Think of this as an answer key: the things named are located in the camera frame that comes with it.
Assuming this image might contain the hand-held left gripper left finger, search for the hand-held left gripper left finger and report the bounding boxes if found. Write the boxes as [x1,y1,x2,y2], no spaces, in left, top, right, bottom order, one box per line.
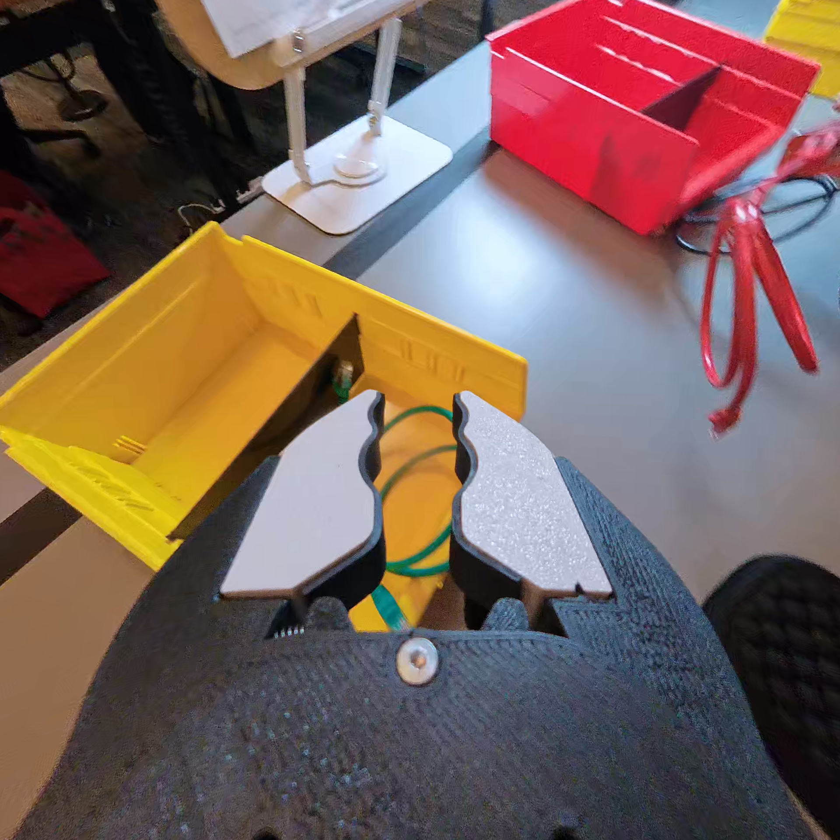
[219,389,388,619]

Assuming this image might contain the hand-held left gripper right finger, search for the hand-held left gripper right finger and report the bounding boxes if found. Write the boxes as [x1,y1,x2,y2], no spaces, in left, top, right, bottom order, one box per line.
[450,390,615,622]

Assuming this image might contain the green ethernet cable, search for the green ethernet cable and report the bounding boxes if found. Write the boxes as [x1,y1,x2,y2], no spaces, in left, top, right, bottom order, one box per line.
[331,360,460,634]

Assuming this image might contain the yellow plastic bin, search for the yellow plastic bin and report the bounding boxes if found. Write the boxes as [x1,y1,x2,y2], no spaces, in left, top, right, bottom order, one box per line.
[0,221,528,632]
[764,0,840,99]

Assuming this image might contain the black ethernet cable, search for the black ethernet cable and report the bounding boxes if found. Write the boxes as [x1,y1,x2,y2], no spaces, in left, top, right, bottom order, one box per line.
[676,174,837,257]

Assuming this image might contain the red ethernet cable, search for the red ethernet cable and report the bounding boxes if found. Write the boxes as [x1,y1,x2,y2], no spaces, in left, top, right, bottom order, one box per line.
[699,125,840,439]

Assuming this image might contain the red plastic bin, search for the red plastic bin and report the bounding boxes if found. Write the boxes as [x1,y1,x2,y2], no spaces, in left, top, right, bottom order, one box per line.
[486,0,821,236]

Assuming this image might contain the black bin divider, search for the black bin divider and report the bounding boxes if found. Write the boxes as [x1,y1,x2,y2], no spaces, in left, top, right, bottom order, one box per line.
[167,314,365,540]
[640,66,723,139]

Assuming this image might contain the black textured pad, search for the black textured pad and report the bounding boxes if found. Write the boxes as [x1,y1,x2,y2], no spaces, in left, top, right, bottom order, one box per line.
[702,556,840,840]

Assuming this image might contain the printed instruction sheet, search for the printed instruction sheet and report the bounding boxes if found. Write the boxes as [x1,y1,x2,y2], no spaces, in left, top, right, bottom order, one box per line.
[200,0,421,59]

